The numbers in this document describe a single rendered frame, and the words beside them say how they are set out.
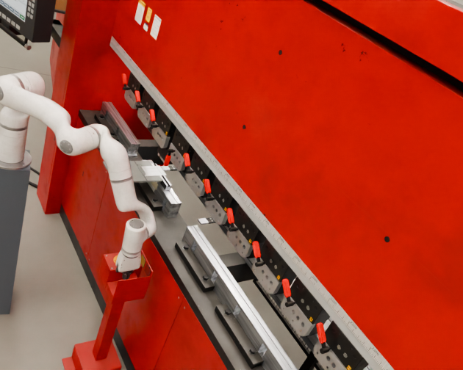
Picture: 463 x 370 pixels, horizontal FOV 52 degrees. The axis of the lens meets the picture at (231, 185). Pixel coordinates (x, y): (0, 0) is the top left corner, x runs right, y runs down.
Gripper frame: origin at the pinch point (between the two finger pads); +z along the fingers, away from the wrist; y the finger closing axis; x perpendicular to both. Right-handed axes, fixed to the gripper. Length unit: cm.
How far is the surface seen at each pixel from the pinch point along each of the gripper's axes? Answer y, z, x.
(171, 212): -32.1, -9.8, -26.9
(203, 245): -34.1, -15.7, 4.4
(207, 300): -26.4, -6.8, 28.4
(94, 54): -20, -45, -136
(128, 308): -14, 47, -16
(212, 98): -35, -78, -23
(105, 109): -27, -14, -125
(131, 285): -1.0, 1.5, 4.7
